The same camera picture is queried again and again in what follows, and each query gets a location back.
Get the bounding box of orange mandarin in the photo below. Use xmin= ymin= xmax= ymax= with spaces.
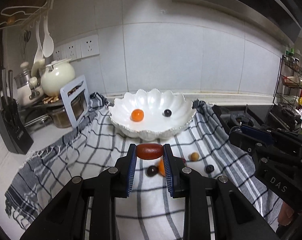
xmin=131 ymin=109 xmax=144 ymax=122
xmin=157 ymin=158 xmax=165 ymax=177

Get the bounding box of tan longan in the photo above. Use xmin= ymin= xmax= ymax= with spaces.
xmin=189 ymin=152 xmax=200 ymax=161

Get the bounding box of dark blueberry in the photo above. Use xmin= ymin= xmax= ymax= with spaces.
xmin=205 ymin=165 xmax=215 ymax=174

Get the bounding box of dark grape large front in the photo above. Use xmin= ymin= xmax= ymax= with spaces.
xmin=163 ymin=109 xmax=172 ymax=117

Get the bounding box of grey checked kitchen towel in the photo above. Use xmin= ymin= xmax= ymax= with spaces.
xmin=5 ymin=93 xmax=282 ymax=239

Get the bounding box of right human hand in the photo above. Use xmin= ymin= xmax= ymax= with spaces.
xmin=278 ymin=202 xmax=294 ymax=226

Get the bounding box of black gas stove top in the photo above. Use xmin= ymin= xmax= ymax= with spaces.
xmin=212 ymin=104 xmax=302 ymax=134

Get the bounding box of white scalloped ceramic bowl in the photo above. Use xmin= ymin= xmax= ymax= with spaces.
xmin=108 ymin=89 xmax=196 ymax=141

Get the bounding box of cream ceramic teapot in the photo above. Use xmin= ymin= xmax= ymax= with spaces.
xmin=41 ymin=59 xmax=76 ymax=96

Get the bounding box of small white lidded pot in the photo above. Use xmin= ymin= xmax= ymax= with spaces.
xmin=14 ymin=62 xmax=44 ymax=107

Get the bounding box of black knife block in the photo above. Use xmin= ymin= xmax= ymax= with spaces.
xmin=0 ymin=69 xmax=34 ymax=155

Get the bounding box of white hanging ladle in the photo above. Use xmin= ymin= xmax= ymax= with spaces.
xmin=31 ymin=20 xmax=43 ymax=77

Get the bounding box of white hanging spoon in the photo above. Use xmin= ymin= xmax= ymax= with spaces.
xmin=43 ymin=15 xmax=54 ymax=58

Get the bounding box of black wire spice rack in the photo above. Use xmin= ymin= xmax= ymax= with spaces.
xmin=272 ymin=48 xmax=302 ymax=128

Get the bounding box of white wall socket strip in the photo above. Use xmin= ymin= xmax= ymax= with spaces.
xmin=53 ymin=34 xmax=100 ymax=61

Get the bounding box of wall mounted board rack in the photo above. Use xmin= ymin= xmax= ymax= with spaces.
xmin=0 ymin=0 xmax=54 ymax=31

